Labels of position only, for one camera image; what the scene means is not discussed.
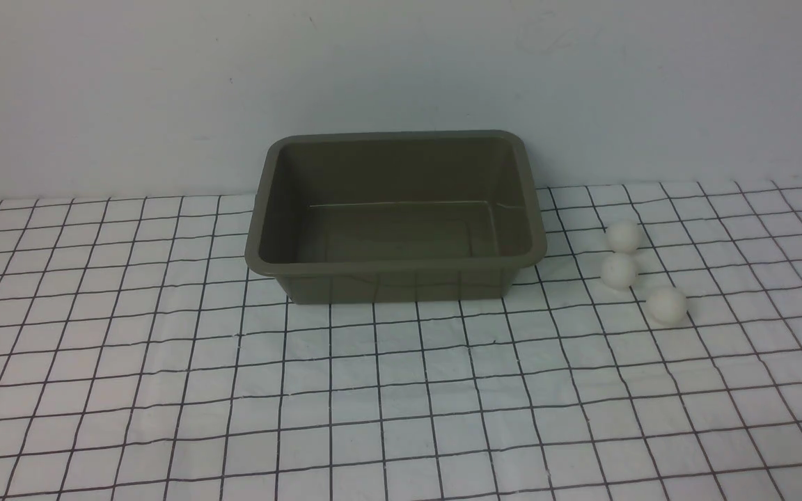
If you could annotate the olive green plastic bin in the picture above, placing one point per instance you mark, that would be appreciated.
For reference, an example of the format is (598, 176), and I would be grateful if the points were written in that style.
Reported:
(396, 217)

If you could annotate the white table-tennis ball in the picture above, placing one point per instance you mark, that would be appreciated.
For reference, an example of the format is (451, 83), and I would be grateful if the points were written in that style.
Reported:
(667, 305)
(624, 236)
(619, 271)

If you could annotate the white black-grid tablecloth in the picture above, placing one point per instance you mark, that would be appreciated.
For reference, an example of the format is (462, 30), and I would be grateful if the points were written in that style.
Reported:
(141, 360)

